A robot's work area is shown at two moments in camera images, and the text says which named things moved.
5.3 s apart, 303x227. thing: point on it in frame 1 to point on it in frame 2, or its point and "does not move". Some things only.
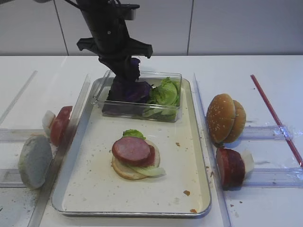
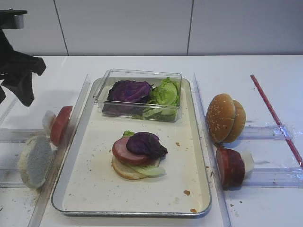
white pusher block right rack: [248, 160] does not move
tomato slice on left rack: [59, 125] does not move
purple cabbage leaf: [134, 71] to [147, 144]
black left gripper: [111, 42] to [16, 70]
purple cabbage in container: [127, 98] does not move
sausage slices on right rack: [231, 168] does not move
